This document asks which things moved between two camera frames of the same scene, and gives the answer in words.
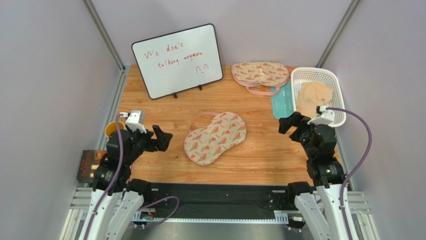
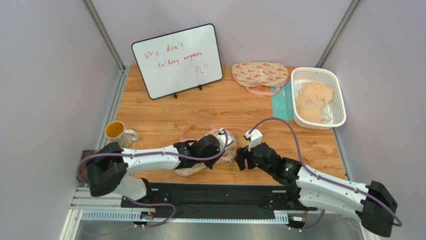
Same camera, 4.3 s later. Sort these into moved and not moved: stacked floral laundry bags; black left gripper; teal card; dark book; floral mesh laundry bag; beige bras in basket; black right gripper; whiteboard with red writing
Moved: black right gripper; floral mesh laundry bag; black left gripper
Not moved: whiteboard with red writing; beige bras in basket; stacked floral laundry bags; teal card; dark book
